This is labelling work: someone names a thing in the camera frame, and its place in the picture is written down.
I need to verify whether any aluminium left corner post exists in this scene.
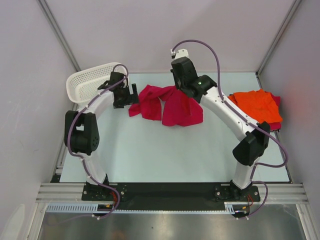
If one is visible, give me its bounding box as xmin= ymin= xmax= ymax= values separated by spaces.
xmin=36 ymin=0 xmax=81 ymax=72

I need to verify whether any aluminium front frame rail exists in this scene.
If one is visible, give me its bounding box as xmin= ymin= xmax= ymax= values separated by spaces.
xmin=36 ymin=183 xmax=308 ymax=204

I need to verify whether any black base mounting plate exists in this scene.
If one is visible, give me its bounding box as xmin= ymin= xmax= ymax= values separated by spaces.
xmin=81 ymin=182 xmax=261 ymax=211

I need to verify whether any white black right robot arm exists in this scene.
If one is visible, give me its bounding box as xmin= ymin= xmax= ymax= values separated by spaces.
xmin=170 ymin=56 xmax=270 ymax=201

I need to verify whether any white perforated plastic basket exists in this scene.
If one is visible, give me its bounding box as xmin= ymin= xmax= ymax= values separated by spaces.
xmin=66 ymin=62 xmax=119 ymax=106

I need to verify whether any aluminium right corner post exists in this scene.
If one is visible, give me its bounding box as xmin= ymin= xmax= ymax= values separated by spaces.
xmin=255 ymin=0 xmax=304 ymax=78

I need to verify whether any orange t shirt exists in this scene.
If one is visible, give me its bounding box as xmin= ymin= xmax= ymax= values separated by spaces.
xmin=228 ymin=89 xmax=270 ymax=123

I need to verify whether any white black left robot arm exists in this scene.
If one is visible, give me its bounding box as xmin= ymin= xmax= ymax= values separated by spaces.
xmin=64 ymin=71 xmax=139 ymax=200

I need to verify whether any aluminium corner post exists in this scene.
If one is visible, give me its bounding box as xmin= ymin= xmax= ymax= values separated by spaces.
xmin=36 ymin=0 xmax=81 ymax=72
xmin=255 ymin=0 xmax=304 ymax=78

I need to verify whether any white slotted cable duct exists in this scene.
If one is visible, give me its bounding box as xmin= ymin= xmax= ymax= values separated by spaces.
xmin=46 ymin=203 xmax=235 ymax=215

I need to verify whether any magenta t shirt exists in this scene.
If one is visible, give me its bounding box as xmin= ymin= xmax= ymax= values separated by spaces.
xmin=128 ymin=85 xmax=204 ymax=127
xmin=266 ymin=92 xmax=283 ymax=132

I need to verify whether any magenta folded t shirt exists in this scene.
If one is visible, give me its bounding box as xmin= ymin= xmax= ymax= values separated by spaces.
xmin=266 ymin=92 xmax=283 ymax=132

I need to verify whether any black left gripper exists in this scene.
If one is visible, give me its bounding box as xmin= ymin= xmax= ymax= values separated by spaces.
xmin=114 ymin=83 xmax=140 ymax=109

